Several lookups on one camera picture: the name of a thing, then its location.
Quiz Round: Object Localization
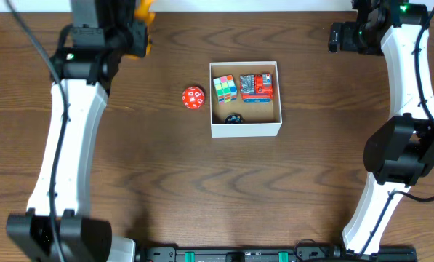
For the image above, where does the yellow rubber duck toy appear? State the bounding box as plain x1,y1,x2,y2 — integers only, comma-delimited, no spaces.
128,0,156,59

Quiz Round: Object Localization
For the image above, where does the red polyhedral die ball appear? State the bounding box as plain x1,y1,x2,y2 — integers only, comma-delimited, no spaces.
182,86,205,109

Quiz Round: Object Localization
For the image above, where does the red toy fire truck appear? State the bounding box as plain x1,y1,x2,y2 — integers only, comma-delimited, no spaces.
240,74,273,103

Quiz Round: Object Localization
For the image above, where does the multicoloured puzzle cube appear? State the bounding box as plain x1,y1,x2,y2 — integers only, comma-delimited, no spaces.
212,75,238,104

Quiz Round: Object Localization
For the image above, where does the small black round cap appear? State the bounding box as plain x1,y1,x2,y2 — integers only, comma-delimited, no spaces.
225,114,244,124

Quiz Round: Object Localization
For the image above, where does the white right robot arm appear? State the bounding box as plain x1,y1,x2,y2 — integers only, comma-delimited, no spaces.
328,0,434,260

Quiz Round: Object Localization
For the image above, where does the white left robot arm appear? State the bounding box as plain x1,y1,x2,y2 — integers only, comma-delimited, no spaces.
6,0,154,261

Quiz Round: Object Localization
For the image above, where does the beige cardboard box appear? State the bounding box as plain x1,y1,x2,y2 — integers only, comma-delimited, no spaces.
208,61,283,138

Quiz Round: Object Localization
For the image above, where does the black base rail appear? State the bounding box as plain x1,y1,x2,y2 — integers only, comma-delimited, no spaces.
133,239,418,262

